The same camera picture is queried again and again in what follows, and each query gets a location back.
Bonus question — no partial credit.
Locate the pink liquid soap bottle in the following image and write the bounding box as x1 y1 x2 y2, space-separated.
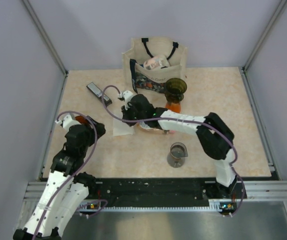
136 122 175 135

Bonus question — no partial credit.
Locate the dark glass beaker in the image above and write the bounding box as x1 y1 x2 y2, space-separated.
167 142 188 168

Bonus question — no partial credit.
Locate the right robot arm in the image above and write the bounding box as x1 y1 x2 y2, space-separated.
118 90 238 198

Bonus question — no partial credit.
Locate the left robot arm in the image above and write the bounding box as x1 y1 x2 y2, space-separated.
13 113 106 240

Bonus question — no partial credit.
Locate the dark green glass dripper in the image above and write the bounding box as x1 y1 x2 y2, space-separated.
164 78 188 103

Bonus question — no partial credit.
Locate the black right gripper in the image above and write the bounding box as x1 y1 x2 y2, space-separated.
122 102 147 128

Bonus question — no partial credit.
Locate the beige canvas tote bag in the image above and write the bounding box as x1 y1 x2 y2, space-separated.
122 36 188 94

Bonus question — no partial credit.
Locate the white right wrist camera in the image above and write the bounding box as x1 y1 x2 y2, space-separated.
118 90 135 110

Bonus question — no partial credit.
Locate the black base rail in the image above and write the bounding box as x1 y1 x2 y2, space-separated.
87 177 247 208

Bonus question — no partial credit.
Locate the black rectangular box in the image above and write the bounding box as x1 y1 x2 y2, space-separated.
86 82 113 107

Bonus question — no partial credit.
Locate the pink pouch in bag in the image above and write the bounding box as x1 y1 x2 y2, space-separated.
143 54 171 71

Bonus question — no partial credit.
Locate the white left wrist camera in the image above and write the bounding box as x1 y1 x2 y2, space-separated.
55 113 81 132

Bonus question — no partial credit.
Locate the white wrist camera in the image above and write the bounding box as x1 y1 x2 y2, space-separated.
55 113 81 132
118 90 135 110

